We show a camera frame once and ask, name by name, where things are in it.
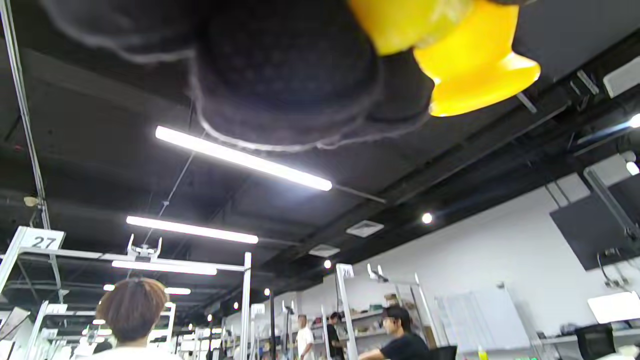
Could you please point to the yellow toy hammer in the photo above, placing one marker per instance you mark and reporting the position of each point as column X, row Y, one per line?
column 475, row 65

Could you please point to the white board panel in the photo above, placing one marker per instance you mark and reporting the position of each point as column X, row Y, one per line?
column 485, row 325

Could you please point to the white screen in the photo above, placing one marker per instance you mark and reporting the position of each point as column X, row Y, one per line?
column 615, row 307

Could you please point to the black chair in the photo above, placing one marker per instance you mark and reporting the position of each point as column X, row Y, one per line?
column 595, row 342

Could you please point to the long ceiling light tube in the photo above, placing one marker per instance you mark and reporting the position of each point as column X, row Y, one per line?
column 165, row 268
column 192, row 230
column 245, row 159

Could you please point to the white air vent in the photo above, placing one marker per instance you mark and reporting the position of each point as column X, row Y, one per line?
column 365, row 228
column 324, row 250

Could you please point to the white metal frame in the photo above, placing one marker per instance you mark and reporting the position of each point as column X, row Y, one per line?
column 245, row 310
column 346, row 310

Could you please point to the person's left hand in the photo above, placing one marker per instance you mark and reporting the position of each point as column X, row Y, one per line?
column 285, row 75

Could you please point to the black wall monitor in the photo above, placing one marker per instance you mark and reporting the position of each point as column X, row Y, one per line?
column 590, row 230

